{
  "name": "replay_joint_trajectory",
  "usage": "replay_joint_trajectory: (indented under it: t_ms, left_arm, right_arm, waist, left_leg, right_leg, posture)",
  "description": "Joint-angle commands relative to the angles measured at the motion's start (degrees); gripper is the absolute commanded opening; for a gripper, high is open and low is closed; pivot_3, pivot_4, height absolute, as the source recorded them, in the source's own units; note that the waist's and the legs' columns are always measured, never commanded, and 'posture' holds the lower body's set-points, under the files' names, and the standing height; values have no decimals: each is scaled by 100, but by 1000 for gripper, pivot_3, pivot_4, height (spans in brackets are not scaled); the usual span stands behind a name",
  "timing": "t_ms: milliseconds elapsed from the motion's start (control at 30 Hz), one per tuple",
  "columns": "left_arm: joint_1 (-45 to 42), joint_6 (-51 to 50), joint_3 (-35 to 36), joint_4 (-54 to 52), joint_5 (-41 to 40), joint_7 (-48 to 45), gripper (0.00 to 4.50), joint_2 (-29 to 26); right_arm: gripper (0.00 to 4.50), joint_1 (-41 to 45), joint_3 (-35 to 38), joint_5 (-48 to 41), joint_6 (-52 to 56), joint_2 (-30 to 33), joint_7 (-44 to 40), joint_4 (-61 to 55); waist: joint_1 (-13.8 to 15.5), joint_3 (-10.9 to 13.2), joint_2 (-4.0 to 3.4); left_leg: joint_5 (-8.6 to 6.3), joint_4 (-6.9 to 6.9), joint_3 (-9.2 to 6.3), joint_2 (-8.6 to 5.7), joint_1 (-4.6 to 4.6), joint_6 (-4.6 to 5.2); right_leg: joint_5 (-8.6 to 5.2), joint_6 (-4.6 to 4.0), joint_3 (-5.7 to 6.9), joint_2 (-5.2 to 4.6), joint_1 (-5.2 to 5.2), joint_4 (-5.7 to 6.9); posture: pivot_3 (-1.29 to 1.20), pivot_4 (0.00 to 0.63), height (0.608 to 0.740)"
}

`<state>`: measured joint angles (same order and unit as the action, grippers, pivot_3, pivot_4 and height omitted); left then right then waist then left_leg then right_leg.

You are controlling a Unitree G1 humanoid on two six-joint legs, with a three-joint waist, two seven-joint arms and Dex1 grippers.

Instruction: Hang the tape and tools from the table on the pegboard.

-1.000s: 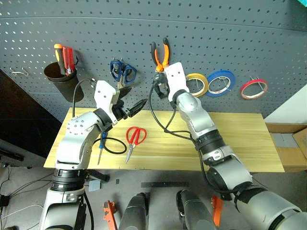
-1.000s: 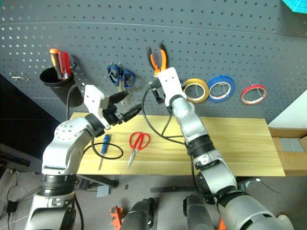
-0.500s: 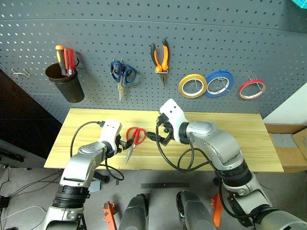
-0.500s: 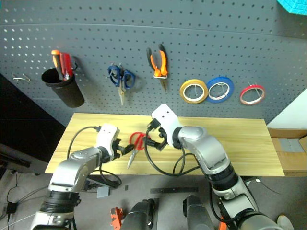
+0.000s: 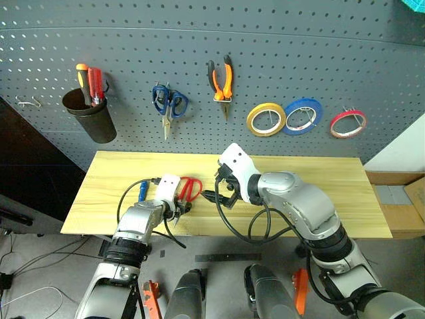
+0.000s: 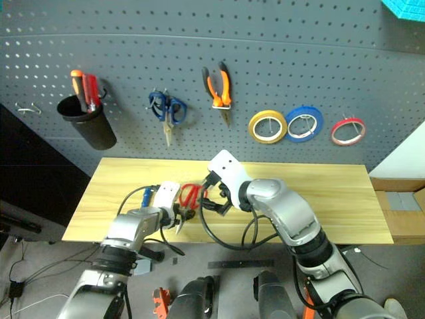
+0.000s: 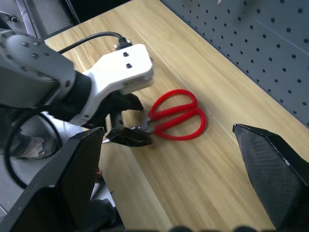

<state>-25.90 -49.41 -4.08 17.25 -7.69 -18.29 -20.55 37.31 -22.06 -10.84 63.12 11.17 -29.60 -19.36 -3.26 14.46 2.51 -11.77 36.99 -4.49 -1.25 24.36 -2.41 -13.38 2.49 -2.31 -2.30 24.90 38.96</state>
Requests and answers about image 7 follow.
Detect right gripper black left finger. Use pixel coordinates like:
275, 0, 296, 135
0, 127, 105, 232

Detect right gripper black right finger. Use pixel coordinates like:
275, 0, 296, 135
232, 123, 309, 232

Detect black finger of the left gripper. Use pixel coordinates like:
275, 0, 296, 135
106, 127, 153, 148
120, 92, 145, 112

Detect red handled scissors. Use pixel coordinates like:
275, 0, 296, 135
101, 88, 207, 145

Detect dark grey pegboard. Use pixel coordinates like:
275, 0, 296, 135
158, 0, 309, 129

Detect silver robot torso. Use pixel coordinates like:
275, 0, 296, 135
0, 111, 84, 213

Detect grey metal cabinet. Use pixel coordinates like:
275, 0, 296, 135
0, 0, 82, 41

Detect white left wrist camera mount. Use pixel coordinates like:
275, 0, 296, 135
71, 43, 155, 126

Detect black looping arm cable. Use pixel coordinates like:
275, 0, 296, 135
3, 120, 28, 190

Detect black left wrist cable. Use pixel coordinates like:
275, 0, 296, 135
58, 31, 133, 54

